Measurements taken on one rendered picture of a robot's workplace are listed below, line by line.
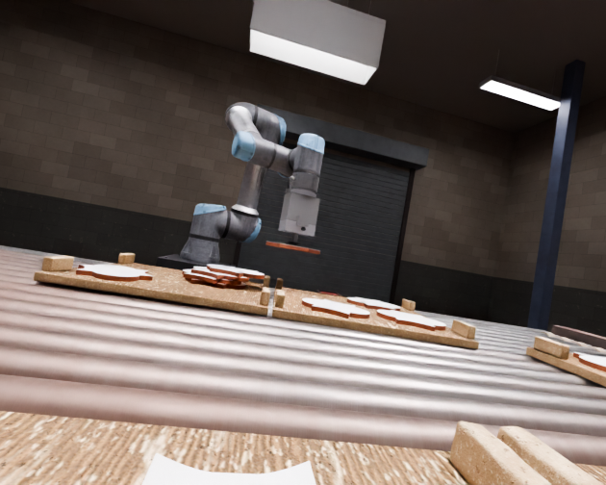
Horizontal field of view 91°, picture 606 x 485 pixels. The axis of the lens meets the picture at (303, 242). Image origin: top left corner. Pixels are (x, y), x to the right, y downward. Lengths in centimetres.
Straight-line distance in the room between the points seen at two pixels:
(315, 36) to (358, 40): 43
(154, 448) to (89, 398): 10
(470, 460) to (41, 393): 28
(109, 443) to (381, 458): 15
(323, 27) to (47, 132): 469
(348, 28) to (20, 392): 355
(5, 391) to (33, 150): 628
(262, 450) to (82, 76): 654
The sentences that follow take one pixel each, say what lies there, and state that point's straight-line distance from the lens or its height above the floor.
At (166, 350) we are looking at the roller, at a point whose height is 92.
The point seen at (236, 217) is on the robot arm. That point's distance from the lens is 123.
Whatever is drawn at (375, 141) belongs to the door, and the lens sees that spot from 592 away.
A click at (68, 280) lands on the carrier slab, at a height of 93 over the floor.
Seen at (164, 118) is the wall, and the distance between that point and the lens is 600.
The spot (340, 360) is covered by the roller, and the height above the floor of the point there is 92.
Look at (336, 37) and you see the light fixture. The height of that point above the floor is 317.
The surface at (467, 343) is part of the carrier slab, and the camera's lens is 69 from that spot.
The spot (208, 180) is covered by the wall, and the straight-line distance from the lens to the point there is 559.
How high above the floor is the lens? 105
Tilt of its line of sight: 2 degrees up
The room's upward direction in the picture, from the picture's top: 10 degrees clockwise
